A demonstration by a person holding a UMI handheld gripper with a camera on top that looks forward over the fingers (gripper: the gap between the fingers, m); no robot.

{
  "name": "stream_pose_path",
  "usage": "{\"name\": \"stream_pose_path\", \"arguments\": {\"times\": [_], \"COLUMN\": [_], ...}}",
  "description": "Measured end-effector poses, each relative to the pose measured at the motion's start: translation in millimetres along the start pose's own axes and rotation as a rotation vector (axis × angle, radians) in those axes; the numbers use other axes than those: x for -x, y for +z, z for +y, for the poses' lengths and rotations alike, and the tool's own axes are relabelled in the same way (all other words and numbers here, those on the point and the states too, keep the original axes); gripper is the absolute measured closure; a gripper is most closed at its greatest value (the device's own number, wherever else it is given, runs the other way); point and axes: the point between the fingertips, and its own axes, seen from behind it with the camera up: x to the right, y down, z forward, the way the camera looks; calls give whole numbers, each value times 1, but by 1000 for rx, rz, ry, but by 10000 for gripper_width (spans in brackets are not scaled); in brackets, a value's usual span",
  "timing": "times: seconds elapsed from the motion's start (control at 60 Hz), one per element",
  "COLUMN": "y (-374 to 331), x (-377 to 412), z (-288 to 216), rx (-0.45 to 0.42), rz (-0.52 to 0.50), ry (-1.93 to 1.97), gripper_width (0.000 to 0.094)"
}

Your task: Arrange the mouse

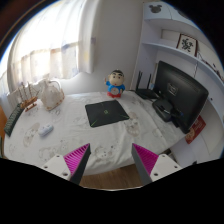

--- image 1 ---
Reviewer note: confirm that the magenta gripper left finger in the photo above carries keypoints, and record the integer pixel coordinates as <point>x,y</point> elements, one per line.
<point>70,166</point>

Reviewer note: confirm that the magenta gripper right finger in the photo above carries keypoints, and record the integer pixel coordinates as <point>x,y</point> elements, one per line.
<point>150,166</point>

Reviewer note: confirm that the white computer mouse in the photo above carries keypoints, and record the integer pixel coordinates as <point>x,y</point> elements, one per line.
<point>44,130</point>

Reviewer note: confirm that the black mouse pad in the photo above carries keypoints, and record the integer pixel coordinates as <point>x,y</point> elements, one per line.
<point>105,113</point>

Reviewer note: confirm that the black computer monitor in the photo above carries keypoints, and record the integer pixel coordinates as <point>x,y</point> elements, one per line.
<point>181,97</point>

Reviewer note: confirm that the white patterned tablecloth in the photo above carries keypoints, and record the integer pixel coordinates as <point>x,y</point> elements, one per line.
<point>110,144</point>

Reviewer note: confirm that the red paper packet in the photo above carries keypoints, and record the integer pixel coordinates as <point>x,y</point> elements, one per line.
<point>195,130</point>

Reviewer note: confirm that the black wifi router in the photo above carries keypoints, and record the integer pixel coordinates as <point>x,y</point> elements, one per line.
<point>144,93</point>

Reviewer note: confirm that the white handbag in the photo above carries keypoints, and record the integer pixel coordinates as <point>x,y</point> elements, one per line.
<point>52,94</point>

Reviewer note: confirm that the dark green keyboard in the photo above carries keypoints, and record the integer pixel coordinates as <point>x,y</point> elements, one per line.
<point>12,120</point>

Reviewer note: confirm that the wooden model ship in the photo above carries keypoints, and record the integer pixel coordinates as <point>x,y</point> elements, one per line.
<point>28,96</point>

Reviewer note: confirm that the cartoon boy figurine clock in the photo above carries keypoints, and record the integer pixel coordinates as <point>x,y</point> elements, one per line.
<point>115,83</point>

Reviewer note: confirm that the white curtain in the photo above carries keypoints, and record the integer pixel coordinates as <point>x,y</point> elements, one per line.
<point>58,42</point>

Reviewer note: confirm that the framed picture on shelf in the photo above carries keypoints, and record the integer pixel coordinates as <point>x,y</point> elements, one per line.
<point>187,44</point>

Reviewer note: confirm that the white wall shelf unit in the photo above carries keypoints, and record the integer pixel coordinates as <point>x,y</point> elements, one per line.
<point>167,35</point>

